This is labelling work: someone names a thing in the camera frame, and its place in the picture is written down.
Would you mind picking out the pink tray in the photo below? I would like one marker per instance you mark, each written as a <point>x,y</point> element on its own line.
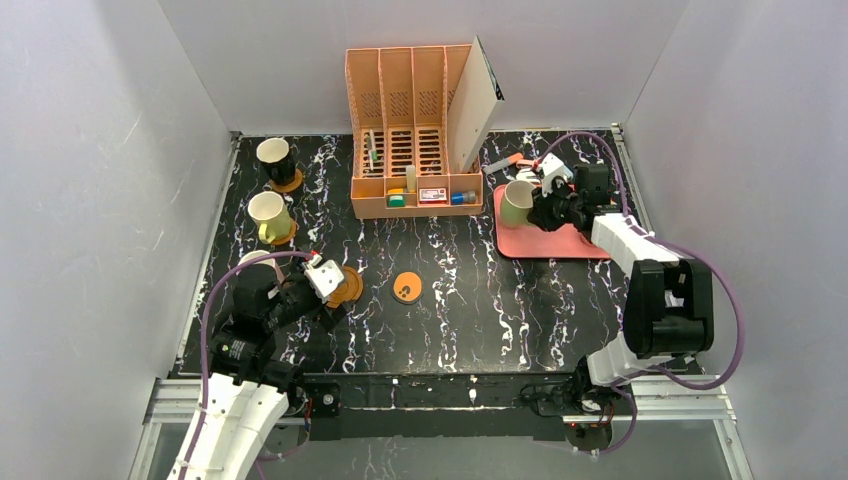
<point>529,242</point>

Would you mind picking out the orange desk file organizer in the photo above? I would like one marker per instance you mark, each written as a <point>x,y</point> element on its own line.
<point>403,94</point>

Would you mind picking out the plain orange coaster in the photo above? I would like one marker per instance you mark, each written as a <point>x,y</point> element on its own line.
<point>287,237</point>
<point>293,185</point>

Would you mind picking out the white leaning book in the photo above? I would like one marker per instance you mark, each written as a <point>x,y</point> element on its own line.
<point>476,101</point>

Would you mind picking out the green mug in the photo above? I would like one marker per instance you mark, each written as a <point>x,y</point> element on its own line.
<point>516,203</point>

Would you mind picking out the aluminium front rail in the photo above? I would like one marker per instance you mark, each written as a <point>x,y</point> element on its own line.
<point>657,397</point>

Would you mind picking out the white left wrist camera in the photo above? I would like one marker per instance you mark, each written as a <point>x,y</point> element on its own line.
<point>325,278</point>

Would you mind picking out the black mug white inside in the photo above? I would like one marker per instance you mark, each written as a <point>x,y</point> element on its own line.
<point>274,155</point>

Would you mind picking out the plain orange coaster far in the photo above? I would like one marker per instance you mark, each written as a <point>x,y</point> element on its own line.
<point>293,185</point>

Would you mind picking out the blue grey bottle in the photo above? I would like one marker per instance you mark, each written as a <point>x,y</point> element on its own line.
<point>463,198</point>

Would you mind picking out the ridged orange round coaster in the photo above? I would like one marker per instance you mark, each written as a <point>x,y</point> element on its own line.
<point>350,290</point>

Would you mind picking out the white pink stapler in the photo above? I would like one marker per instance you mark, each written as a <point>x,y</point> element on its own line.
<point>528,175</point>

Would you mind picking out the yellow mug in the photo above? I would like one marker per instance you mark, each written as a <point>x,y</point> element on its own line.
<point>269,212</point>

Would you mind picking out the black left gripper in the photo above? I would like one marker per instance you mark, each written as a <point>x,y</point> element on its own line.
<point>317,304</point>

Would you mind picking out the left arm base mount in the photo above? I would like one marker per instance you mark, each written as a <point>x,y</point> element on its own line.
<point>313,400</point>

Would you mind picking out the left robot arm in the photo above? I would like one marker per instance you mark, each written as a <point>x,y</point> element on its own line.
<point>245,388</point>

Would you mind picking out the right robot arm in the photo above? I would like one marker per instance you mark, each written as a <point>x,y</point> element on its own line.
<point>668,309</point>

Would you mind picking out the orange coaster with black logo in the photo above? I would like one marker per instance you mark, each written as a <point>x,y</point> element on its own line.
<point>407,287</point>

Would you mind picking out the white tube in organizer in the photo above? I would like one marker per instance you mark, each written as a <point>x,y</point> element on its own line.
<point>411,179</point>

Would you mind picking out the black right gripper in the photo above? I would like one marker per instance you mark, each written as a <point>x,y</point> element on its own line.
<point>544,208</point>

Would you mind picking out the pen in organizer slot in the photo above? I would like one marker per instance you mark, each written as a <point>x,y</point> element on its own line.
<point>371,148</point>

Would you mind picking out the plain orange coaster near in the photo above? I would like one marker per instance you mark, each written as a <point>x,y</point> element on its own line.
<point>287,237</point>

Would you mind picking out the red white card box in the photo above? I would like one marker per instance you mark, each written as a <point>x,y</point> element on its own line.
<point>432,196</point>

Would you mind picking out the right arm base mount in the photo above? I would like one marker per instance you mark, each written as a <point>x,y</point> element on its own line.
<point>598,420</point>

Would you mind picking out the grey marker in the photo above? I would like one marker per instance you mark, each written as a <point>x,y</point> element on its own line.
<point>496,166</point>

